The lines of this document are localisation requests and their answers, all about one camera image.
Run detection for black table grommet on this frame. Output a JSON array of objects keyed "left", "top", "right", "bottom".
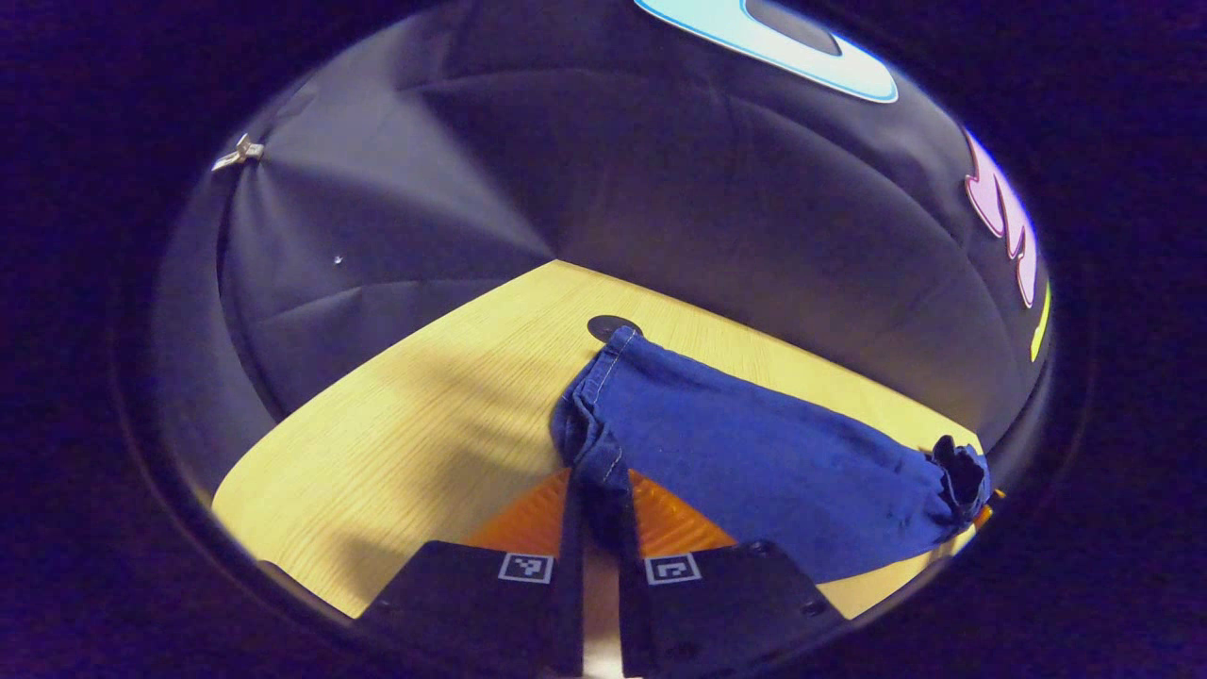
[{"left": 587, "top": 314, "right": 644, "bottom": 343}]

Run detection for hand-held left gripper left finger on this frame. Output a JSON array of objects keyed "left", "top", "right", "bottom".
[{"left": 361, "top": 467, "right": 586, "bottom": 678}]

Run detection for silver cloth clip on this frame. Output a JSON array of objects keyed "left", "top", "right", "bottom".
[{"left": 211, "top": 133, "right": 266, "bottom": 173}]

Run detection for blue denim jeans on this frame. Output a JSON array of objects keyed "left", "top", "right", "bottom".
[{"left": 550, "top": 327, "right": 993, "bottom": 584}]

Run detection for black backdrop cloth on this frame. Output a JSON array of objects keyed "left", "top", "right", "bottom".
[{"left": 151, "top": 0, "right": 1055, "bottom": 491}]

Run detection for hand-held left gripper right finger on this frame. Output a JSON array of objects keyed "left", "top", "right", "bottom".
[{"left": 616, "top": 470, "right": 850, "bottom": 679}]

